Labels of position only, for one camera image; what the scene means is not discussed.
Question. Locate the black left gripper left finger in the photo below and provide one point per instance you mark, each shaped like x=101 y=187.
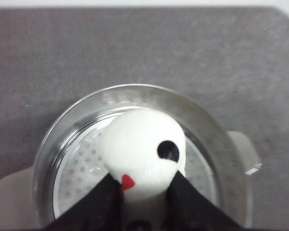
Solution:
x=99 y=210

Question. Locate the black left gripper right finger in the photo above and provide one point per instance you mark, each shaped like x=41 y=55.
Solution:
x=189 y=210

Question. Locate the panda bun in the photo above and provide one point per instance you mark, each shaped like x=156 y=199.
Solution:
x=143 y=149

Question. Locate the white steamer cloth liner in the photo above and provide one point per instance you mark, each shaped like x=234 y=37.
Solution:
x=82 y=168

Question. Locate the stainless steel steamer pot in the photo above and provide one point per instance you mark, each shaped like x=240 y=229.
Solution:
x=26 y=197

